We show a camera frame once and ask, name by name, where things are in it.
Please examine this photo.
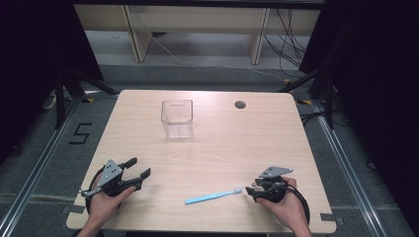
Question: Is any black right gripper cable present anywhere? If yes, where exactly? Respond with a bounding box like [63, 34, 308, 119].
[286, 184, 311, 227]

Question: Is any clear plastic container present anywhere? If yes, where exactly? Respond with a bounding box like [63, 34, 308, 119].
[160, 99, 195, 140]

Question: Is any black metal stand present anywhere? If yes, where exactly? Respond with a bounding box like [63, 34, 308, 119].
[53, 66, 121, 130]
[278, 64, 336, 130]

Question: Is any person's left hand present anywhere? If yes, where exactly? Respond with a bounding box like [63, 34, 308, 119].
[88, 183, 136, 228]

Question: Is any person's right hand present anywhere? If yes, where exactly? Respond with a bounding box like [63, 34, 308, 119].
[256, 176, 309, 232]

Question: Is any bundle of black cables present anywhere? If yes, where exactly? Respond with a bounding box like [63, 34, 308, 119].
[262, 8, 308, 79]

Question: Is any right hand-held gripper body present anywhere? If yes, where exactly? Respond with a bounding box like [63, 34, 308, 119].
[252, 165, 294, 203]

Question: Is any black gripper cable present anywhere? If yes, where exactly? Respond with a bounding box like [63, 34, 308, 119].
[286, 184, 311, 227]
[84, 166, 107, 215]

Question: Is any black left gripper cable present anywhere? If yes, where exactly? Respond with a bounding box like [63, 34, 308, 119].
[84, 166, 107, 215]

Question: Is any black floor cable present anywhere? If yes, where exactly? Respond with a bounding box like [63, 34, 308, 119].
[298, 110, 344, 127]

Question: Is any metal floor rail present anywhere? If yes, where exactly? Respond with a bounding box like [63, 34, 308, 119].
[310, 98, 390, 237]
[0, 94, 84, 237]

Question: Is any black curtain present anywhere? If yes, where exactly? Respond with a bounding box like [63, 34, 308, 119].
[298, 0, 419, 235]
[0, 0, 105, 166]

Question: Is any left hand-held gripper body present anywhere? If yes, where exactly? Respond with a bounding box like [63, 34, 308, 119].
[79, 159, 143, 198]

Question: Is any blue toothbrush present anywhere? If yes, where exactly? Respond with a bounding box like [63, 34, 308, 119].
[184, 186, 244, 205]

